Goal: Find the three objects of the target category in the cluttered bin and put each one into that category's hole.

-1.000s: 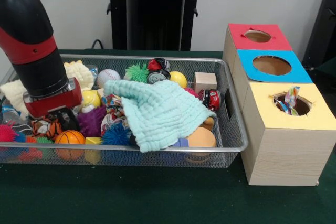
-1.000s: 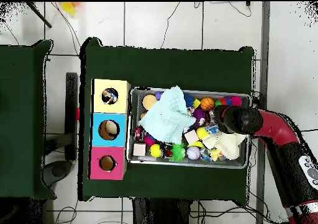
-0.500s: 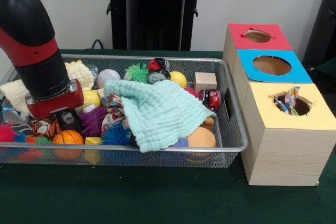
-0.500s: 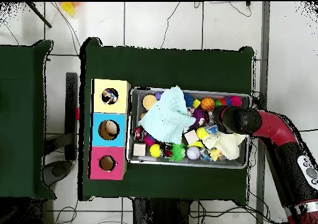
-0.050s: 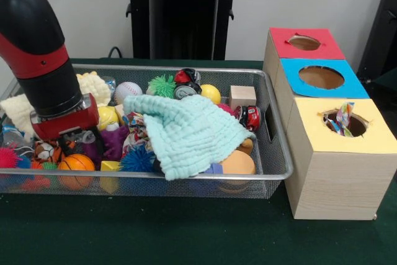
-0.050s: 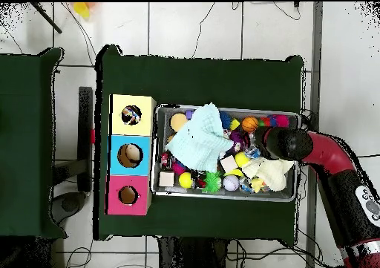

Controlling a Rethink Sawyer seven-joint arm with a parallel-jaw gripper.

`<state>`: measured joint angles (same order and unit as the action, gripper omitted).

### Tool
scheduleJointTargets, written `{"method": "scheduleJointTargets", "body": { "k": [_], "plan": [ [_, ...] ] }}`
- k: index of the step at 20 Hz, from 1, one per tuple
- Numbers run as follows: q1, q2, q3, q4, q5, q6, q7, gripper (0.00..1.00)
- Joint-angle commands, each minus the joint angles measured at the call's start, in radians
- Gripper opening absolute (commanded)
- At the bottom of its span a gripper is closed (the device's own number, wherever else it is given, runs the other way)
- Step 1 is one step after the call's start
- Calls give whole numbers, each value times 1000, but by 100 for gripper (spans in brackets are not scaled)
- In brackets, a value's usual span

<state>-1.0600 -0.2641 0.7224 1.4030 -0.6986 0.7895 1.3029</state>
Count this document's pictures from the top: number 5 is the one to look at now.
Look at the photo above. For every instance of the clear plastic packet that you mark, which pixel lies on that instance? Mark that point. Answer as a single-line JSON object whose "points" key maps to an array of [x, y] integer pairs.
{"points": [[79, 136]]}

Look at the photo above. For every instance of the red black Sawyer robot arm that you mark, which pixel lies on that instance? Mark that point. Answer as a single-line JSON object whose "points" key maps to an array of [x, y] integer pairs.
{"points": [[37, 48]]}

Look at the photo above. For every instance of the orange toy basketball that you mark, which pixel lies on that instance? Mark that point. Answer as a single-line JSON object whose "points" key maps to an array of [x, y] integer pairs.
{"points": [[76, 164]]}

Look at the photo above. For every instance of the mint green cloth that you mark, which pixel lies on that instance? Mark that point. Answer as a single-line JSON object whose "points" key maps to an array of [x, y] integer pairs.
{"points": [[186, 131]]}

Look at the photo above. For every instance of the shallow clear mesh bin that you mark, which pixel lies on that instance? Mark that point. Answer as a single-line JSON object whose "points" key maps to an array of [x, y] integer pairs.
{"points": [[274, 153]]}

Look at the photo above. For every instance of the peach orange ball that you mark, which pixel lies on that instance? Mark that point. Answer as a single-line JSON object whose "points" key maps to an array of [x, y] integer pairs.
{"points": [[237, 163]]}

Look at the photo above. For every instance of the green spiky ball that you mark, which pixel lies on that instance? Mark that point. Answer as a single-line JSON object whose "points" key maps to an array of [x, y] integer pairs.
{"points": [[162, 86]]}

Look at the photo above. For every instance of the yellow ball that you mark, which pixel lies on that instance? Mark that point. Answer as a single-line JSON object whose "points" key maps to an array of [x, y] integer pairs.
{"points": [[211, 94], [108, 117]]}

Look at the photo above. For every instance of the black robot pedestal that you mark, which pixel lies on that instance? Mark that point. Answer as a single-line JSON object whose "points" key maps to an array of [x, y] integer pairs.
{"points": [[180, 17]]}

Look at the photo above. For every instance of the cream yellow cloth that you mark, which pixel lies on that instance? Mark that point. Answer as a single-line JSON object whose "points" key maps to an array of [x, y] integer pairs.
{"points": [[15, 110]]}

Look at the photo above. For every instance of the black chair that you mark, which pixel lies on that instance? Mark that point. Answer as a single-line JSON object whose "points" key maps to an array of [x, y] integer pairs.
{"points": [[381, 29]]}

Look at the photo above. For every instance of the pink spiky ball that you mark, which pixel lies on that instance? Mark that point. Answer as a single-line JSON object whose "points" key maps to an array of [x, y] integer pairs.
{"points": [[7, 157]]}

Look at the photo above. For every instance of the colourful polka dot cloth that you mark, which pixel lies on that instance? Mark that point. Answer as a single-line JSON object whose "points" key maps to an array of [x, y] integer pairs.
{"points": [[343, 119]]}

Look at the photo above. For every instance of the white toy baseball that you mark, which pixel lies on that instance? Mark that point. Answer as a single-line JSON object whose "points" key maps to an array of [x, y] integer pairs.
{"points": [[127, 91]]}

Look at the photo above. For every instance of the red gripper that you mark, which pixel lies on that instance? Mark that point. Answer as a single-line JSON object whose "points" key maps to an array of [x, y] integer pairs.
{"points": [[65, 125]]}

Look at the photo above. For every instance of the small wooden cube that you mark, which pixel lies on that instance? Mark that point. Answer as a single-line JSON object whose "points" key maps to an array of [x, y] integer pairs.
{"points": [[242, 97]]}

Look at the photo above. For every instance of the wooden box with three holes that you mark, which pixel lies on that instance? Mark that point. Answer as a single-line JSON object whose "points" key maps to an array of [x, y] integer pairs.
{"points": [[335, 178]]}

